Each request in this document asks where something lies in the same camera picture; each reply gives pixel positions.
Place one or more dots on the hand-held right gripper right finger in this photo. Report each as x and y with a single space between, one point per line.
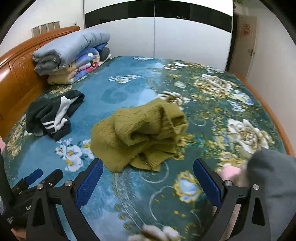
208 183

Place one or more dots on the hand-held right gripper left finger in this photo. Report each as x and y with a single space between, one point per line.
89 183

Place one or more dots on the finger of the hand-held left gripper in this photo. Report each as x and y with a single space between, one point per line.
54 176
34 175

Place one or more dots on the olive green knit sweater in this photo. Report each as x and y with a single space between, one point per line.
138 129

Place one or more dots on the pink cloth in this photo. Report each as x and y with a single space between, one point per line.
231 173

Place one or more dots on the dark green white-striped jacket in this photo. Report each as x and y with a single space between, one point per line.
50 113

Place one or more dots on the person's grey clothing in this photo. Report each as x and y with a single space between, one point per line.
272 180

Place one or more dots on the beige fluffy cloth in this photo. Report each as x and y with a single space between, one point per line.
157 233

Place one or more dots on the folded floral blanket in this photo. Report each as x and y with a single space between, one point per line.
78 67

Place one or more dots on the white paper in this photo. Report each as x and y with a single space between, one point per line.
179 64

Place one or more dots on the folded grey-blue quilt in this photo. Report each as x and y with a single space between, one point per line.
67 46

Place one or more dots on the dark grey pillow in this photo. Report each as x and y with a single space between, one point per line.
105 52

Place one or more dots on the beige door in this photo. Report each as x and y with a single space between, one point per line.
242 46

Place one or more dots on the white wardrobe with black band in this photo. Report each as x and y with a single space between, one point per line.
185 34

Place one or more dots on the red door decoration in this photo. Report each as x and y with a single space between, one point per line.
247 28

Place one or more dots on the grey wall frame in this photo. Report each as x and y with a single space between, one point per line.
50 26
35 30
56 23
43 27

